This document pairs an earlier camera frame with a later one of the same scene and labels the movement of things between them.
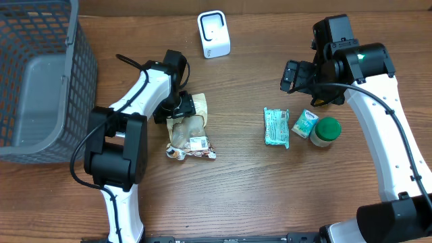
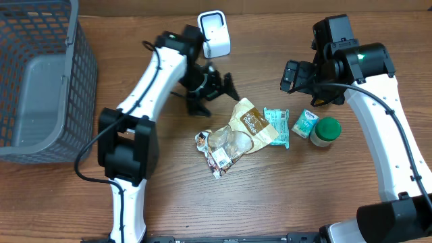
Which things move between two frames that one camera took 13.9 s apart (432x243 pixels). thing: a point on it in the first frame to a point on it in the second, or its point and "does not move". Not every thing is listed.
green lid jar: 326,131 does not move
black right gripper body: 293,76 does not move
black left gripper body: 180,105 to 200,85
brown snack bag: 188,133 to 245,130
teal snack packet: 277,127 does not move
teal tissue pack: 305,123 does not move
